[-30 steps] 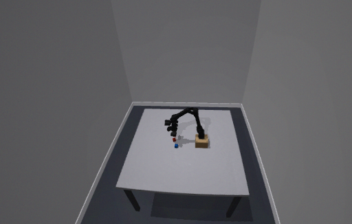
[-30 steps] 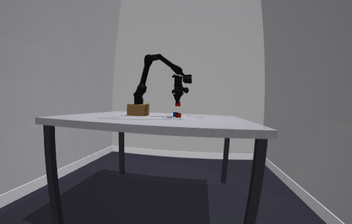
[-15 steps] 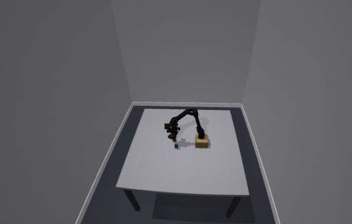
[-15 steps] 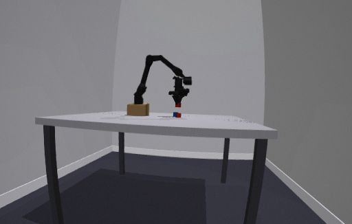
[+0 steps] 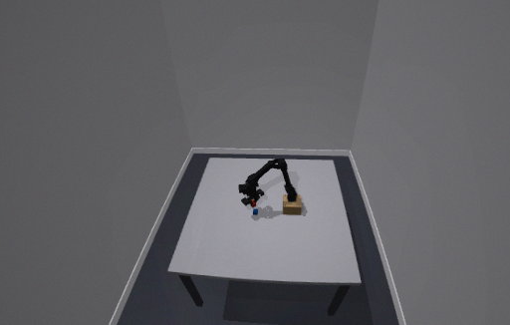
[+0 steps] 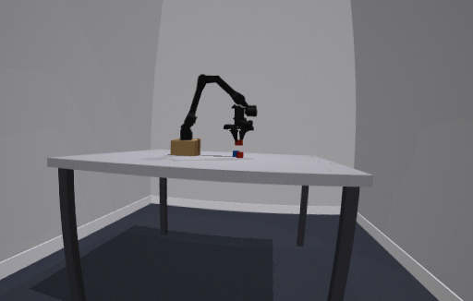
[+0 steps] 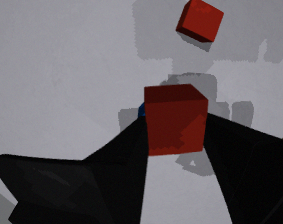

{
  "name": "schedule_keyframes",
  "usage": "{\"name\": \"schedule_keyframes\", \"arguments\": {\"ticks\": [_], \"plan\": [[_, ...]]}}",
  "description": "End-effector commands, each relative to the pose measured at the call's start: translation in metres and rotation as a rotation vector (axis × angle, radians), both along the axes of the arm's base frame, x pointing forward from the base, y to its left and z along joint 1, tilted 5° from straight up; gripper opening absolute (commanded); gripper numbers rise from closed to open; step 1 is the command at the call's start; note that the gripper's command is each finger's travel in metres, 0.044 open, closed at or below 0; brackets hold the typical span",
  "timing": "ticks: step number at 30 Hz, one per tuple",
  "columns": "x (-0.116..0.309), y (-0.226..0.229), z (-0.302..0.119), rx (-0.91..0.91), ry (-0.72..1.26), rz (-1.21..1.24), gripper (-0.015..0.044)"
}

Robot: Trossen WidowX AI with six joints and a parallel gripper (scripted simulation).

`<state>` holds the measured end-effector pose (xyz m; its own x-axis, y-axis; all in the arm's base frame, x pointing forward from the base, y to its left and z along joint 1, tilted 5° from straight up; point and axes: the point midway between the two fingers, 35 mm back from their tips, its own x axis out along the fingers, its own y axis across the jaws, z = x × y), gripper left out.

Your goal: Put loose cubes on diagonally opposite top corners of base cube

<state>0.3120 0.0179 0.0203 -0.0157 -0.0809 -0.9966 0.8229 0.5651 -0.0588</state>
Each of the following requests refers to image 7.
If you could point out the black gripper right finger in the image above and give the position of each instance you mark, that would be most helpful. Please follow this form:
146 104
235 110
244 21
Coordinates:
248 165

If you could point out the dark blue cube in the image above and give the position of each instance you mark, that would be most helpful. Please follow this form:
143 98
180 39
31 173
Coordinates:
140 111

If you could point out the dark red cube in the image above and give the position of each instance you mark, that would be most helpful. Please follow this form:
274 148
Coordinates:
200 21
175 117

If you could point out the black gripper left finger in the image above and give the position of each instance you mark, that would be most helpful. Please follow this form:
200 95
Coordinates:
108 185

